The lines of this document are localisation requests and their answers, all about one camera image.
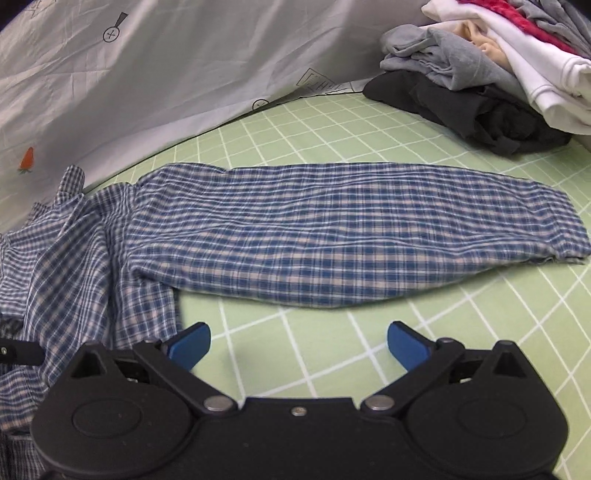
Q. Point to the pile of folded clothes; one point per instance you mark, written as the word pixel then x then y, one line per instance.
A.
pixel 545 78

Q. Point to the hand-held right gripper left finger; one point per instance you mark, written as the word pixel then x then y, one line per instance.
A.
pixel 191 344

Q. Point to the red garment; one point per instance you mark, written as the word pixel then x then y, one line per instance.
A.
pixel 521 21

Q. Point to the white printed quilt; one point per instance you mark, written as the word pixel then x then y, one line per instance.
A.
pixel 161 69

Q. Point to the beige garment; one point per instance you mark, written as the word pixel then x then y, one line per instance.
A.
pixel 485 44

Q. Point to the black garment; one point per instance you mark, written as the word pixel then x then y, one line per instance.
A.
pixel 461 110

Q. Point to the blue plaid button shirt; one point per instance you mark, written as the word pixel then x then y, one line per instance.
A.
pixel 323 230

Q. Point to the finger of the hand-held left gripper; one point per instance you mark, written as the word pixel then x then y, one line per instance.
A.
pixel 23 353

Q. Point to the light grey garment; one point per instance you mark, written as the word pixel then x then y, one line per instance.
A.
pixel 461 60

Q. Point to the dark grey garment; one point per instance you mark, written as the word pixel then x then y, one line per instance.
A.
pixel 563 23

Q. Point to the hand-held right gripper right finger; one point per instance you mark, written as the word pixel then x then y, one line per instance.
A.
pixel 408 346

